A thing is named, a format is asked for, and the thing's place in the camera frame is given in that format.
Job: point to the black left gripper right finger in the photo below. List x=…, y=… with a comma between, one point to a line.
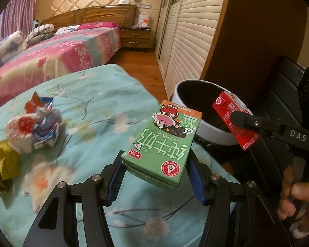
x=238, y=215

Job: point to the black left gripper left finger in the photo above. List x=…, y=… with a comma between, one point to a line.
x=56, y=222

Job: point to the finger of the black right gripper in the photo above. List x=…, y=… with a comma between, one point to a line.
x=290, y=134

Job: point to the red white milk carton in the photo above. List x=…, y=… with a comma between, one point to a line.
x=234, y=122

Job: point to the blue plastic wrapper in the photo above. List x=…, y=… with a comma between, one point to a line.
x=46, y=130

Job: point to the green milk carton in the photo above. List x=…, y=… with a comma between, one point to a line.
x=159, y=153

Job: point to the red blue snack bag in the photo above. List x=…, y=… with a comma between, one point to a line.
x=38, y=102

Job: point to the white round trash bin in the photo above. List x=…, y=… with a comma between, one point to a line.
x=201, y=96

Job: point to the bare right hand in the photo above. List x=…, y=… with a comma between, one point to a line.
x=298, y=191

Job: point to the brown wooden door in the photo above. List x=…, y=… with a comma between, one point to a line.
x=250, y=36

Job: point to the gold crumpled wrapper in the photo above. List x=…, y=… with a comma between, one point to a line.
x=9, y=164

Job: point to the red snack wrapper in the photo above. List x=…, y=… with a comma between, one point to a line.
x=19, y=132

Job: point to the teal floral bedsheet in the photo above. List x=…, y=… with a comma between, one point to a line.
x=103, y=109

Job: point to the white louvered wardrobe doors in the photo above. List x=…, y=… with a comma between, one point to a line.
x=185, y=33

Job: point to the white bag on nightstand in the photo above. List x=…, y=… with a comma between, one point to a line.
x=144, y=21

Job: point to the wooden nightstand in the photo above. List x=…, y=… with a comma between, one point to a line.
x=135, y=38

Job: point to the pink floral bed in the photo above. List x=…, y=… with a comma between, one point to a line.
x=56, y=57

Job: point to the folded patterned quilt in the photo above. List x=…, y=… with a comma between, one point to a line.
x=11, y=46

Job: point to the wooden headboard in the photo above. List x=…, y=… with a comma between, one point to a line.
x=123, y=15

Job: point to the folded grey white quilt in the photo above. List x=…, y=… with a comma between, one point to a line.
x=39, y=34

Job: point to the pink pillow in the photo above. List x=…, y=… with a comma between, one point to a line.
x=92, y=25

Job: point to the pink curtain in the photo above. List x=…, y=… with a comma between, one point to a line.
x=17, y=16

